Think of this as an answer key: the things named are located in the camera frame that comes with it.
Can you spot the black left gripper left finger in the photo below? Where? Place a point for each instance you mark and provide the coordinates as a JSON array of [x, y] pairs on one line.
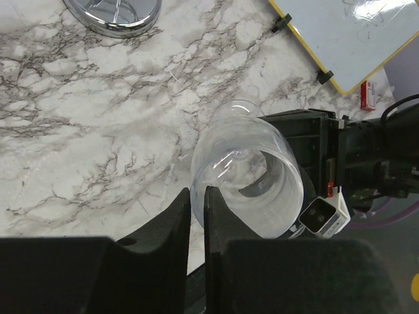
[[144, 272]]

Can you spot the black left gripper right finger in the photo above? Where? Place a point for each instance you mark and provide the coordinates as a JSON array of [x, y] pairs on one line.
[[248, 274]]

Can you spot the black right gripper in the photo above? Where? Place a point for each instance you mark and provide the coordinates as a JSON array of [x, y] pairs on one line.
[[318, 141]]

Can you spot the clear wine glass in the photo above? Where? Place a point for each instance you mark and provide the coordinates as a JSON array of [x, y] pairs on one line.
[[252, 165]]

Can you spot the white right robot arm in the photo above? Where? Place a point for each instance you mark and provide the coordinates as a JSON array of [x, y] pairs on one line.
[[378, 154]]

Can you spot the chrome wine glass rack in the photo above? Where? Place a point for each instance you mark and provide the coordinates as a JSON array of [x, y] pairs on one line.
[[116, 18]]

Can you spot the small red white packet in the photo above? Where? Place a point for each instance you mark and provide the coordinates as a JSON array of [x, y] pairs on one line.
[[368, 96]]

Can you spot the small wood-framed whiteboard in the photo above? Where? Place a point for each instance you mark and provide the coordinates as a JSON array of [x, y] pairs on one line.
[[351, 39]]

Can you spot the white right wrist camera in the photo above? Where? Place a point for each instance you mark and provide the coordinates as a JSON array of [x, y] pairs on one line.
[[325, 217]]

